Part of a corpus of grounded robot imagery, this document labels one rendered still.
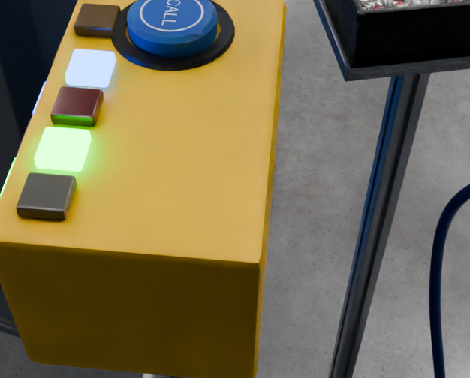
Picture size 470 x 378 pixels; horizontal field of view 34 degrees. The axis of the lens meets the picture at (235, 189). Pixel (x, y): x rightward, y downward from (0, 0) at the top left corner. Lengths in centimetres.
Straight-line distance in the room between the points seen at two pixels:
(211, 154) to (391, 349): 124
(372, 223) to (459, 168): 87
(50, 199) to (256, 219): 7
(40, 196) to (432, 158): 160
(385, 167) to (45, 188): 66
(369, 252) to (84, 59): 74
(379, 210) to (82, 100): 69
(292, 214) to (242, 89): 136
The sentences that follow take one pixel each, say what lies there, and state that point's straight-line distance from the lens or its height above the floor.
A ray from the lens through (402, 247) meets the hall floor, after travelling 166.
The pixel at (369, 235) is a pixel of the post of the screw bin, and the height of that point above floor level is 51.
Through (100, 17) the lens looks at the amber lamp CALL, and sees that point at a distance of 36.
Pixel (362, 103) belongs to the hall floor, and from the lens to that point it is 195.
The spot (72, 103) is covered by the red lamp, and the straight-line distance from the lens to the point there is 32.
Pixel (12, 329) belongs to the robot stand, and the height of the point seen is 2.
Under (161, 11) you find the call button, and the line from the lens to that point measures 35.
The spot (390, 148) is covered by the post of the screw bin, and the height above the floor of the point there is 67.
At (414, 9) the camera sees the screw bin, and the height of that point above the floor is 88.
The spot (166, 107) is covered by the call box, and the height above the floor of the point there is 107.
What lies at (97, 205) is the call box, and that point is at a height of 107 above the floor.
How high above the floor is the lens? 129
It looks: 49 degrees down
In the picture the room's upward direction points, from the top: 1 degrees clockwise
